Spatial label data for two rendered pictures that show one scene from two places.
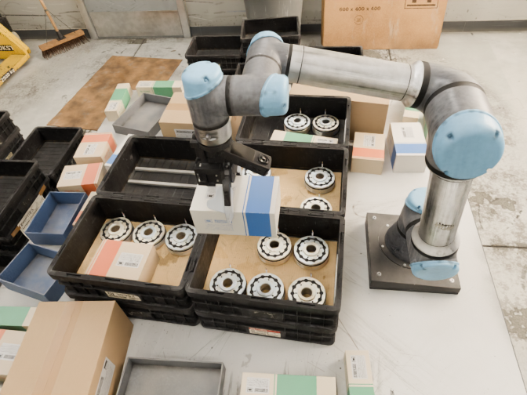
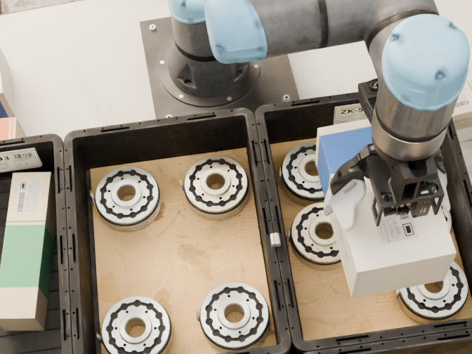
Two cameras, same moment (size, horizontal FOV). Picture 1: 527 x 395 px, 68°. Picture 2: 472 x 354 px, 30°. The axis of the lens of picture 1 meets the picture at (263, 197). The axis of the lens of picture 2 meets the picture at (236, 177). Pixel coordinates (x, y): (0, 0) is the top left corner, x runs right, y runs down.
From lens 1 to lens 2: 110 cm
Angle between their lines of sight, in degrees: 55
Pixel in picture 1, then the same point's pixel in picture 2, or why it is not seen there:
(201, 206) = (440, 235)
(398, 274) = (277, 73)
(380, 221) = (173, 108)
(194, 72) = (444, 48)
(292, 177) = (122, 260)
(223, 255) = (365, 329)
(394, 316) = (337, 83)
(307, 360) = not seen: hidden behind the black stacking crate
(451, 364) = not seen: hidden behind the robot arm
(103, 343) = not seen: outside the picture
